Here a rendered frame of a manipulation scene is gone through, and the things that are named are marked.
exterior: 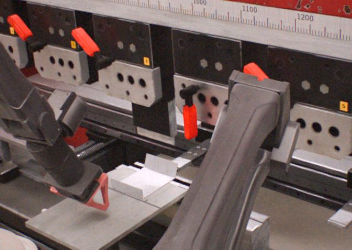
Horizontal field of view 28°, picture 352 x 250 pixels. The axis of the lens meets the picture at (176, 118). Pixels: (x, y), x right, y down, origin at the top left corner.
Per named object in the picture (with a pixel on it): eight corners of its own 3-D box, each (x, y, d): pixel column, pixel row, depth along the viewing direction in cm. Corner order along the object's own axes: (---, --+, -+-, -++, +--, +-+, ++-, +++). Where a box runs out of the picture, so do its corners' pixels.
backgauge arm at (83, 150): (46, 201, 190) (38, 155, 185) (194, 117, 234) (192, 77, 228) (65, 210, 185) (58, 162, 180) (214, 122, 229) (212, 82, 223)
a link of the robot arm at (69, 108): (-5, 117, 114) (37, 125, 110) (30, 65, 120) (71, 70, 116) (28, 159, 123) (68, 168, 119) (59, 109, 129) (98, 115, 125)
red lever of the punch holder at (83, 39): (71, 28, 134) (102, 66, 132) (87, 22, 137) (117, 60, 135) (67, 34, 135) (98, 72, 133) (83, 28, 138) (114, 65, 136)
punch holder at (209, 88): (176, 115, 129) (169, 28, 123) (204, 99, 135) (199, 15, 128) (243, 133, 120) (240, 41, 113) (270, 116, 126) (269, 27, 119)
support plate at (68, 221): (25, 226, 133) (24, 222, 132) (122, 170, 150) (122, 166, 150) (91, 259, 122) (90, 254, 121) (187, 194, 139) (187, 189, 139)
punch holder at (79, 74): (36, 75, 154) (24, 1, 147) (65, 64, 160) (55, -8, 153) (83, 88, 145) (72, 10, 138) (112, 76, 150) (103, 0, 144)
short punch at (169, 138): (134, 135, 145) (130, 92, 141) (141, 132, 146) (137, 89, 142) (171, 147, 139) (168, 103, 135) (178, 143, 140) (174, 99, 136)
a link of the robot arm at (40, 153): (16, 146, 118) (42, 149, 114) (36, 114, 121) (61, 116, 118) (38, 170, 122) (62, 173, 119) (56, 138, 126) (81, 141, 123)
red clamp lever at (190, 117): (182, 140, 125) (178, 88, 121) (196, 131, 128) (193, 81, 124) (190, 142, 124) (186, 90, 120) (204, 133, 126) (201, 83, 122)
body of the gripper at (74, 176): (67, 158, 131) (47, 134, 126) (105, 172, 125) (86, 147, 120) (46, 186, 128) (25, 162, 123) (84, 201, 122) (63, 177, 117)
